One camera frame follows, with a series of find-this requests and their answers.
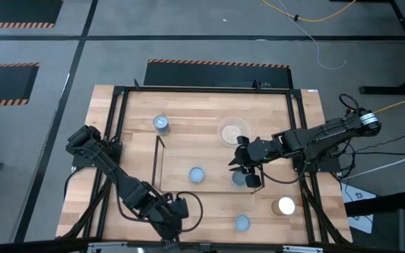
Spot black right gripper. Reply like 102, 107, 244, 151
228, 135, 281, 176

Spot fresh sliced carrots can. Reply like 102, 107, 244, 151
231, 170, 248, 188

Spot short salmon can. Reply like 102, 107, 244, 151
188, 166, 206, 184

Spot short mushrooms can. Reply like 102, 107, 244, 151
233, 214, 252, 233

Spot yellow green beans can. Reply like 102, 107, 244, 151
271, 195, 297, 216

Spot mandarin oranges can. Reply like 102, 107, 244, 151
152, 114, 172, 137

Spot beige grain heap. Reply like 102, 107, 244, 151
221, 124, 243, 145

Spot translucent plastic bowl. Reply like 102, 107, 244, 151
217, 116, 251, 148

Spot black hazard-striped floor mat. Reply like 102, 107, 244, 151
0, 62, 40, 108
143, 58, 294, 89
0, 0, 65, 29

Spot white floor sheet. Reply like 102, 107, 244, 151
340, 182, 380, 235

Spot black front crossbar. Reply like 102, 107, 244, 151
0, 235, 405, 253

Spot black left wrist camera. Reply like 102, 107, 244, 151
169, 197, 190, 219

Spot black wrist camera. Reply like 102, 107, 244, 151
169, 197, 190, 219
245, 174, 262, 190

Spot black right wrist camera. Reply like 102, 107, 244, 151
245, 174, 262, 190

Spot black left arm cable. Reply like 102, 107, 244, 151
172, 190, 205, 233

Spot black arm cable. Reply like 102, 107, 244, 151
257, 133, 316, 186
172, 190, 205, 233

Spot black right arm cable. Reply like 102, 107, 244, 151
257, 133, 316, 186

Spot wooden shelf with black frame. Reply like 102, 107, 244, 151
151, 134, 266, 195

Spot black floor cables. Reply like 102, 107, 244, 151
328, 132, 405, 180

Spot thin white cable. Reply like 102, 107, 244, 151
276, 0, 347, 70

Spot thick grey cable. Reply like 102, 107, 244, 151
341, 146, 405, 181

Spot black desk leg frame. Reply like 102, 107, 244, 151
359, 0, 405, 96

